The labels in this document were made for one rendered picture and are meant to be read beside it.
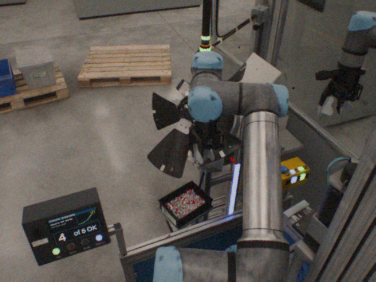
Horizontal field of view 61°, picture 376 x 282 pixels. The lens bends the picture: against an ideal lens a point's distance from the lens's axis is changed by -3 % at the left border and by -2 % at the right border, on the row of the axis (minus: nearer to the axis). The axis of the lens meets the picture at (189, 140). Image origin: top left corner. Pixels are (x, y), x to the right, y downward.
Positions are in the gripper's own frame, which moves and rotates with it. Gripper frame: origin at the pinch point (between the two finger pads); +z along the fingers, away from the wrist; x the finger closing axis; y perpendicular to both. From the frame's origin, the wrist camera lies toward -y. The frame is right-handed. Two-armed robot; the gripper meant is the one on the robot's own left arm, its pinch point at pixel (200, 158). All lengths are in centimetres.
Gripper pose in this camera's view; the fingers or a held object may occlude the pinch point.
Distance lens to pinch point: 102.3
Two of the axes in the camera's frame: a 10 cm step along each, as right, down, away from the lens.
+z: -0.1, 7.7, 6.3
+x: 9.1, -2.5, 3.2
